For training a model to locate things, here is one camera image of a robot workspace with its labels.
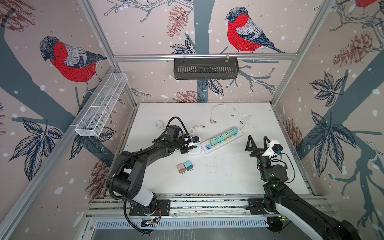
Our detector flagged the teal charger beside pink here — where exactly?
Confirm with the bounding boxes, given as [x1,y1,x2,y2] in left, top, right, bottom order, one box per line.
[184,161,194,171]

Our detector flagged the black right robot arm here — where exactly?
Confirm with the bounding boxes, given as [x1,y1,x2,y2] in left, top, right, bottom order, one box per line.
[245,136,361,240]

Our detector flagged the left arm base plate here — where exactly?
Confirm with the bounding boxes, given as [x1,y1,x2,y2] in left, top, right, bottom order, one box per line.
[129,200,171,217]

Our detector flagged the teal charger plug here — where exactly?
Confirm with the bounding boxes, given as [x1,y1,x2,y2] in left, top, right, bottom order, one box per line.
[216,135,223,143]
[232,127,239,135]

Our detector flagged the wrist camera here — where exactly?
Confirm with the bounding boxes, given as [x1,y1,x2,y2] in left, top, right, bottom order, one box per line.
[189,136,201,148]
[262,141,284,158]

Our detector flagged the blue square power socket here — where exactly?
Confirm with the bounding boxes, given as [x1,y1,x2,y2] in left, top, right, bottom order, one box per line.
[156,120,166,130]

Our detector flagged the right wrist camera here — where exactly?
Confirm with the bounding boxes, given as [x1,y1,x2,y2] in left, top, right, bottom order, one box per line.
[262,141,284,158]

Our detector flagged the white multicolour power strip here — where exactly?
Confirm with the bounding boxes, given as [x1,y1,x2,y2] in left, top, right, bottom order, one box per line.
[200,103,252,155]

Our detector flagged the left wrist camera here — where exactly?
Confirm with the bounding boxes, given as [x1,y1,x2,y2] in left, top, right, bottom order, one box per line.
[189,136,201,148]

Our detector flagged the teal charger plug bottom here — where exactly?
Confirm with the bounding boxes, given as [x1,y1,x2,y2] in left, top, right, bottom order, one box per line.
[216,135,223,143]

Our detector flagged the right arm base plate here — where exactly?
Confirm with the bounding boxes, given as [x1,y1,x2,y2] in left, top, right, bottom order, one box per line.
[246,198,286,218]

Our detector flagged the black wire wall basket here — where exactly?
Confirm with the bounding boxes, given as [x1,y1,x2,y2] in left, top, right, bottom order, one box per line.
[174,58,239,80]

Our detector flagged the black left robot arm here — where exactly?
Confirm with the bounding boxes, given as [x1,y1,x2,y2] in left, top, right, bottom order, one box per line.
[106,117,200,236]

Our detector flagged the white square power socket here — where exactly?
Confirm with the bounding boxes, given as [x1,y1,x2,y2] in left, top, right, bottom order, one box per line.
[187,125,205,156]

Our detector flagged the pink USB charger plug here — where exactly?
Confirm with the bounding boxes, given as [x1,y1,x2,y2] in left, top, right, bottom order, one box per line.
[177,163,187,174]

